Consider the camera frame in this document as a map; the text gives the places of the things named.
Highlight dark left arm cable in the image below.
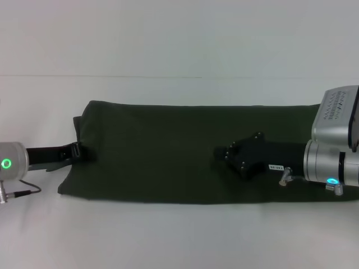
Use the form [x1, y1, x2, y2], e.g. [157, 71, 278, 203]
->
[0, 179, 43, 205]

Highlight dark green shirt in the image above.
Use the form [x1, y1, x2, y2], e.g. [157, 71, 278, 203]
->
[57, 100, 359, 207]

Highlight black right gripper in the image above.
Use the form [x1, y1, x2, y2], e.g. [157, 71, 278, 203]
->
[214, 131, 307, 180]

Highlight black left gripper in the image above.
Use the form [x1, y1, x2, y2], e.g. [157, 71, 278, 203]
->
[26, 142, 98, 173]

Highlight grey right arm cable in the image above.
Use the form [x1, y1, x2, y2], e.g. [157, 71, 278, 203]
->
[290, 174, 344, 196]

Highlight silver connector post right gripper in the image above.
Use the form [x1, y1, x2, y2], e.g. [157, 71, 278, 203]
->
[277, 166, 293, 187]

